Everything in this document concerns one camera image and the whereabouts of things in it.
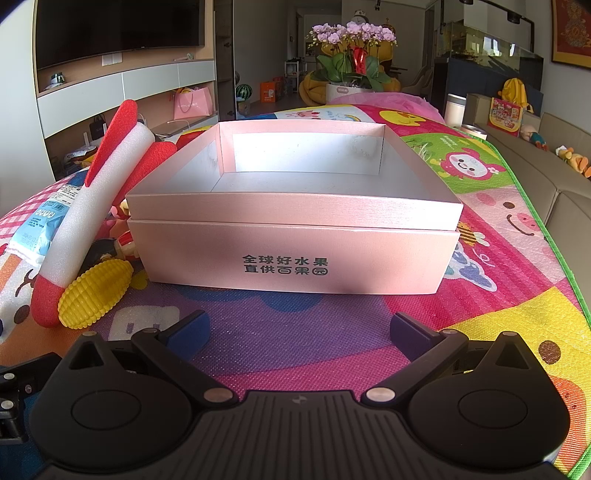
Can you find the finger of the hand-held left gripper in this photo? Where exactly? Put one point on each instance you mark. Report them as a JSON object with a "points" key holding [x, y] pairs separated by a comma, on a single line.
{"points": [[25, 381]]}

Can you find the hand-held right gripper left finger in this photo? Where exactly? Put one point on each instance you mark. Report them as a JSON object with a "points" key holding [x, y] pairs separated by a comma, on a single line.
{"points": [[190, 331]]}

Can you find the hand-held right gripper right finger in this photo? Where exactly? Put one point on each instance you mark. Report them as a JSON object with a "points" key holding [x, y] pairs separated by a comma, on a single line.
{"points": [[410, 331]]}

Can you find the pink cardboard box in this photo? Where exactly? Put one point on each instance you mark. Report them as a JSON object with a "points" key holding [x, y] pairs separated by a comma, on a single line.
{"points": [[295, 249]]}

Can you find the blue wet wipe packet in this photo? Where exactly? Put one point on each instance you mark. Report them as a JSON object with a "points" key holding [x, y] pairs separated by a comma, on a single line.
{"points": [[39, 226]]}

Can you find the yellow toy corn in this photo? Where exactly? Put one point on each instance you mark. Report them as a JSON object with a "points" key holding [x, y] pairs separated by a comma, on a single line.
{"points": [[92, 295]]}

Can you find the colourful cartoon play mat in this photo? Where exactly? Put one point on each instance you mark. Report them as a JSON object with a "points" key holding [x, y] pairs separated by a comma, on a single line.
{"points": [[295, 323]]}

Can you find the small toy figure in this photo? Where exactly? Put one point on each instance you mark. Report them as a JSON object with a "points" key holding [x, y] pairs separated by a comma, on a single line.
{"points": [[122, 244]]}

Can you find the white red foam rocket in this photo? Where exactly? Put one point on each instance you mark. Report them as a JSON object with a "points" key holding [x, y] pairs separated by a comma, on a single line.
{"points": [[106, 184]]}

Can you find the beige sofa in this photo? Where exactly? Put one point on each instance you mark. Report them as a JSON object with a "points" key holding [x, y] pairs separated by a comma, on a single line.
{"points": [[568, 203]]}

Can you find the metal cup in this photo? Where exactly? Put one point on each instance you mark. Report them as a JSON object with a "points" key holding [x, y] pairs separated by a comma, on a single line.
{"points": [[474, 132]]}

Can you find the small black bag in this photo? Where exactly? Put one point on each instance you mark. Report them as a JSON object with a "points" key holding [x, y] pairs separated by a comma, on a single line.
{"points": [[97, 128]]}

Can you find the white cylinder appliance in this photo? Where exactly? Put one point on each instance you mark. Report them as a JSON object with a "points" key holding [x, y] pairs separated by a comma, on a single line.
{"points": [[456, 110]]}

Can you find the pink gift bag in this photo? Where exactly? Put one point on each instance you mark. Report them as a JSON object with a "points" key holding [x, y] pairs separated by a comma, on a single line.
{"points": [[193, 104]]}

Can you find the small plush toy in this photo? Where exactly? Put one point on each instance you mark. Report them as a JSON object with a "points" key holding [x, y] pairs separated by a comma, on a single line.
{"points": [[535, 137]]}

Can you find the pink blanket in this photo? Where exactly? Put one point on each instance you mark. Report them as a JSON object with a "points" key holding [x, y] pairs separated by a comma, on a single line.
{"points": [[383, 100]]}

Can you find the red printed bag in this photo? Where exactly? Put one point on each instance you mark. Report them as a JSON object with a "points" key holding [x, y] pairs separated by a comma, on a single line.
{"points": [[505, 116]]}

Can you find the orange plush toy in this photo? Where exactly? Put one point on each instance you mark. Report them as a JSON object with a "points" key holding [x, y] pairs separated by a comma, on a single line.
{"points": [[575, 161]]}

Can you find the watermelon ball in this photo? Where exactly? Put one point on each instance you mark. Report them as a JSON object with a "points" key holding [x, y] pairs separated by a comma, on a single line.
{"points": [[244, 92]]}

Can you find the orange box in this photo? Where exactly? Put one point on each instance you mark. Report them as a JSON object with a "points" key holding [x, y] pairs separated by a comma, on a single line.
{"points": [[268, 92]]}

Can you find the white wooden television cabinet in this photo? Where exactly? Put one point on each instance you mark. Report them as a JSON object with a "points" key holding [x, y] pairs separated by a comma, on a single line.
{"points": [[152, 78]]}

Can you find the yellow backpack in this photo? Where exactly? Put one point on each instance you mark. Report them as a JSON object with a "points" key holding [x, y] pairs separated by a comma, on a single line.
{"points": [[516, 92]]}

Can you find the pink orchid potted plant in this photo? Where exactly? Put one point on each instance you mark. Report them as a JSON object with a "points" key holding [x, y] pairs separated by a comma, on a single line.
{"points": [[351, 55]]}

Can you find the glass fish tank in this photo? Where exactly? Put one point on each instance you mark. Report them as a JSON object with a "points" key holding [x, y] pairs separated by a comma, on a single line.
{"points": [[489, 41]]}

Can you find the black television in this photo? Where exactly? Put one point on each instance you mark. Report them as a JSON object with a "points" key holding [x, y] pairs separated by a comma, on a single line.
{"points": [[115, 27]]}

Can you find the red framed wall picture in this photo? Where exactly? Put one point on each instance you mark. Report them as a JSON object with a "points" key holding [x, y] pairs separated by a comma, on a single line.
{"points": [[572, 32]]}

